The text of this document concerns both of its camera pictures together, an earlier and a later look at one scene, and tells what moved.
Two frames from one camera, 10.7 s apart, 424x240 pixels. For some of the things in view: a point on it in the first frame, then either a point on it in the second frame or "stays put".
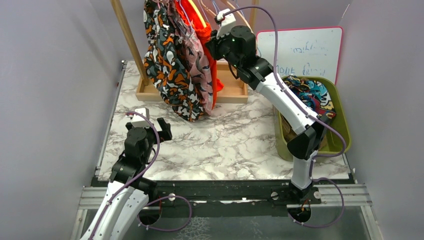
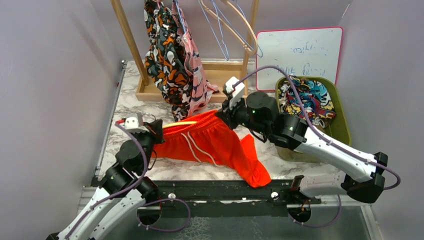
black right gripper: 213,43 -> 228,114
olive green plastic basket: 333,143 stays put
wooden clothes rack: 233,91 stays put
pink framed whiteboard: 308,52 stays put
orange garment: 193,21 -> 212,139
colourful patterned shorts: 313,93 stays put
